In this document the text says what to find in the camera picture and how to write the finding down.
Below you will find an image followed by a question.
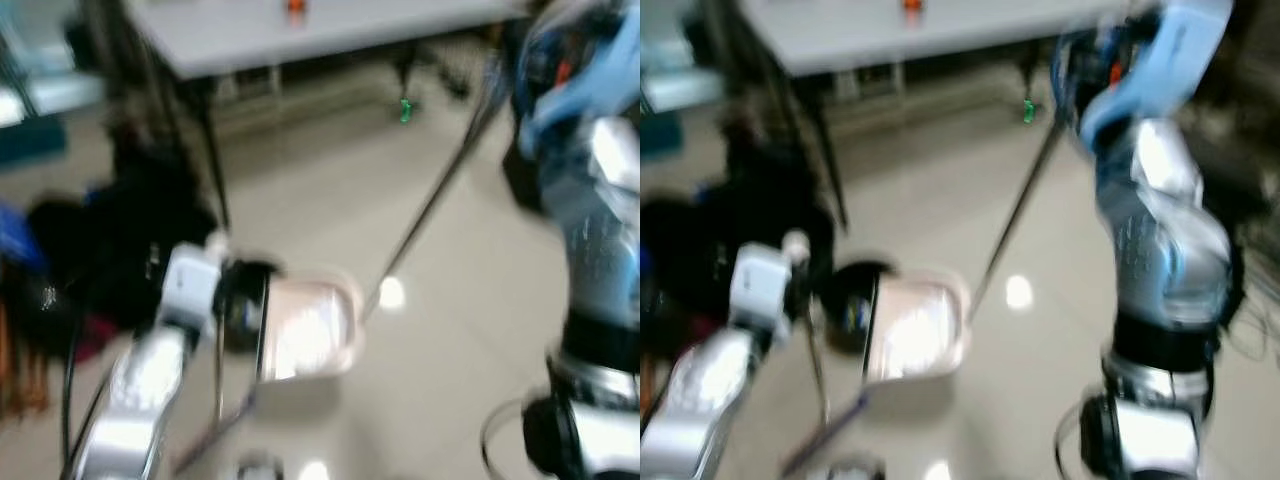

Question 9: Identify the dark broom handle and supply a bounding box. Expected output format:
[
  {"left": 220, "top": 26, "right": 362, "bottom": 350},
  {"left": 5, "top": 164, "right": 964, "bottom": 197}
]
[
  {"left": 968, "top": 108, "right": 1067, "bottom": 323},
  {"left": 360, "top": 78, "right": 513, "bottom": 323}
]

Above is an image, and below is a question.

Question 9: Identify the teal box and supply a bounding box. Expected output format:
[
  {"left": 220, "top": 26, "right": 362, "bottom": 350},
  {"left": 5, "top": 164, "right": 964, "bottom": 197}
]
[
  {"left": 0, "top": 112, "right": 69, "bottom": 169},
  {"left": 640, "top": 108, "right": 686, "bottom": 163}
]

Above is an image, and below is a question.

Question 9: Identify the black bag pile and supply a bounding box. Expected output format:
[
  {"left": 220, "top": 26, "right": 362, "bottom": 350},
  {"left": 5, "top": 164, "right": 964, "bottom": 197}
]
[
  {"left": 640, "top": 115, "right": 839, "bottom": 363},
  {"left": 0, "top": 125, "right": 223, "bottom": 361}
]

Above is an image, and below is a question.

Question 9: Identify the grey folding table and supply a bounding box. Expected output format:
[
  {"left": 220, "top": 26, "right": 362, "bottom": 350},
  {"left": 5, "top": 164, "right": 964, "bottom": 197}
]
[
  {"left": 122, "top": 0, "right": 536, "bottom": 233},
  {"left": 738, "top": 0, "right": 1136, "bottom": 233}
]

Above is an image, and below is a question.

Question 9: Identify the blue bag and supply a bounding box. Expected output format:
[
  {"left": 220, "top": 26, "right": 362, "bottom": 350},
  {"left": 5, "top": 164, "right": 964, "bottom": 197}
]
[{"left": 0, "top": 203, "right": 43, "bottom": 273}]

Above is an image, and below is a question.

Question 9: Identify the light blue right wrist camera mount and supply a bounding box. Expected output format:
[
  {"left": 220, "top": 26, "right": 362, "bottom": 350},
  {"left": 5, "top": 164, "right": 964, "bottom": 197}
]
[
  {"left": 1075, "top": 0, "right": 1236, "bottom": 153},
  {"left": 515, "top": 0, "right": 641, "bottom": 156}
]

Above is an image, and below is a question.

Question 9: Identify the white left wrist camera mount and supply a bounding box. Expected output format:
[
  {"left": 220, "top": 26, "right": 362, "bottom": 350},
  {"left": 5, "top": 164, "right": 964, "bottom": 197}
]
[
  {"left": 728, "top": 230, "right": 809, "bottom": 329},
  {"left": 158, "top": 232, "right": 233, "bottom": 333}
]

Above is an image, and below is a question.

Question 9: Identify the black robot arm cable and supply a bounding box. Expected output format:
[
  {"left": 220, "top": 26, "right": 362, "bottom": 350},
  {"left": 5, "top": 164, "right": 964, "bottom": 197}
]
[{"left": 58, "top": 325, "right": 86, "bottom": 473}]

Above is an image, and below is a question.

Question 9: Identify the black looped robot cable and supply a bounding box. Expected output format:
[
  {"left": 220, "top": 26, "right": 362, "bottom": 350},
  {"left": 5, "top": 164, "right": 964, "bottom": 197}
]
[
  {"left": 480, "top": 398, "right": 553, "bottom": 480},
  {"left": 1053, "top": 398, "right": 1101, "bottom": 480}
]

